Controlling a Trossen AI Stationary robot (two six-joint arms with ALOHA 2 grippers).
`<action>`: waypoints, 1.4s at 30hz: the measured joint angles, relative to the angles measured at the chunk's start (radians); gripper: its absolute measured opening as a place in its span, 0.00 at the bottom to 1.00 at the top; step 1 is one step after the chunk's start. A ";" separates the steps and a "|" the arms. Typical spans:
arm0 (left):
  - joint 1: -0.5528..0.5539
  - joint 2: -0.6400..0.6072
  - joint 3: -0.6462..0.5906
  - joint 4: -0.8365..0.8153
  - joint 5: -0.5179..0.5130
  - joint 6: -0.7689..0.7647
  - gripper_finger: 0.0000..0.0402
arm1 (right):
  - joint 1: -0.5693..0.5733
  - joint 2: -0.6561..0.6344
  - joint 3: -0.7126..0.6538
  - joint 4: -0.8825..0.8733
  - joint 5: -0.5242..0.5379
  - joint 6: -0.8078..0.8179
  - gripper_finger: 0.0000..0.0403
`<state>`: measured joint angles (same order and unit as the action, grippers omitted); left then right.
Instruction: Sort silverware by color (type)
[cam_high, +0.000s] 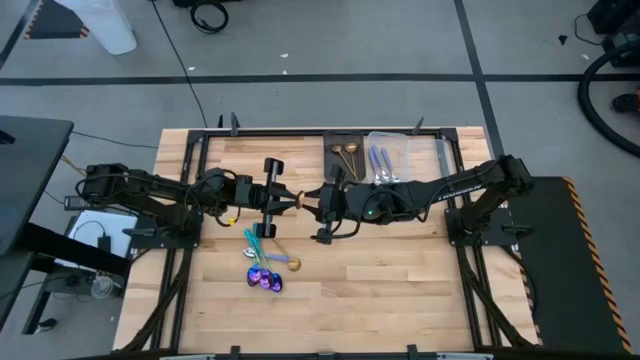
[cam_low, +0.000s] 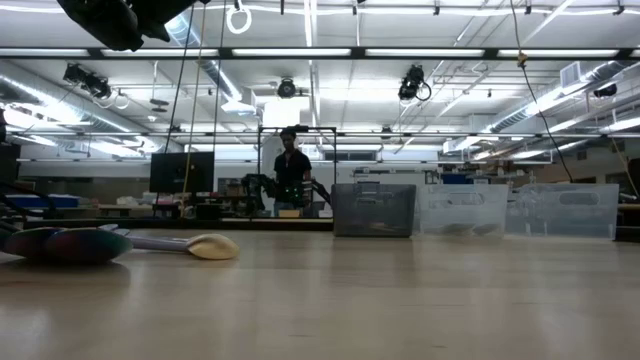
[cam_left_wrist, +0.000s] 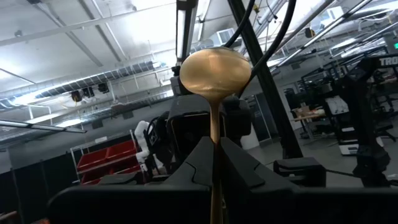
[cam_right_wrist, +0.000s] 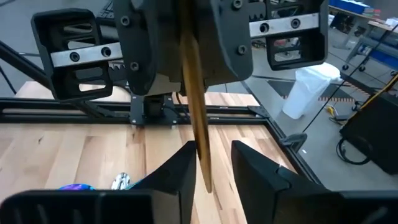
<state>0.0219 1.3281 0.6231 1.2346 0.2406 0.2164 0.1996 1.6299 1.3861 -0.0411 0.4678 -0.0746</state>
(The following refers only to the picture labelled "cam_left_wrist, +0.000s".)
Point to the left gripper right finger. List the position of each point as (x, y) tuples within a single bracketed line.
[(295, 208)]

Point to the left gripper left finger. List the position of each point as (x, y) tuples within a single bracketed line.
[(140, 205)]

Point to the gold spoon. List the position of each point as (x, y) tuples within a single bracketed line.
[(214, 74)]

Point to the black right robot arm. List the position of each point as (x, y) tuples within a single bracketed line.
[(239, 121)]

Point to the red storage bin rack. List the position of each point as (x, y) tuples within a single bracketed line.
[(105, 158)]

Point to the wooden side table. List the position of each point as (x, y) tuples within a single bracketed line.
[(308, 115)]

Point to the white machine part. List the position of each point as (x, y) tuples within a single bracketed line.
[(141, 140)]

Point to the black partition panel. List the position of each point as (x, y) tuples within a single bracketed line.
[(31, 186)]

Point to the rig LED light bar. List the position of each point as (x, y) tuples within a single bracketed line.
[(185, 28)]

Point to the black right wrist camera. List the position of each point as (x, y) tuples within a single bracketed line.
[(186, 137)]

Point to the black Trossen station frame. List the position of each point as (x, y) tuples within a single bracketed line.
[(363, 109)]

